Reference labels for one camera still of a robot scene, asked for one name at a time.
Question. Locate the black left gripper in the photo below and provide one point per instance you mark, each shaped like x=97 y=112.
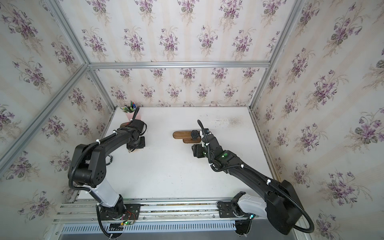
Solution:
x=142 y=145

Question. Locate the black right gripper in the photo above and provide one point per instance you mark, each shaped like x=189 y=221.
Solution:
x=197 y=150

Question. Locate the black digital watch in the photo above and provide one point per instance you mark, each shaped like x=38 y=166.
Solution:
x=195 y=134

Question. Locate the brown wooden watch stand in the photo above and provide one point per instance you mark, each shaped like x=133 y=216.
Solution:
x=186 y=137

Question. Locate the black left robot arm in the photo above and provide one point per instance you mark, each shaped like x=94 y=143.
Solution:
x=88 y=168

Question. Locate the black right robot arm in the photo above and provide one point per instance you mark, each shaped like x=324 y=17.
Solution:
x=284 y=209

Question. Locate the thin black band watch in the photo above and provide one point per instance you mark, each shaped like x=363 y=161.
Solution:
x=109 y=160

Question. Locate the brown and white stapler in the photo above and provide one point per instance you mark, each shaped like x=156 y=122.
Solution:
x=124 y=125

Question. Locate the pink pen cup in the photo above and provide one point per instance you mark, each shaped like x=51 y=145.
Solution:
x=131 y=116

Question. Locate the pens in cup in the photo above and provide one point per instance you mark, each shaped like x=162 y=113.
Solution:
x=130 y=108

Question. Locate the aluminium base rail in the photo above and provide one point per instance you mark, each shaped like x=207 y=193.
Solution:
x=151 y=210

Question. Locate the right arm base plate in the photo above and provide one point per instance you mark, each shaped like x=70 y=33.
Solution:
x=230 y=210

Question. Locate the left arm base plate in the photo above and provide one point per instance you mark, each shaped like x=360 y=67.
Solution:
x=129 y=212

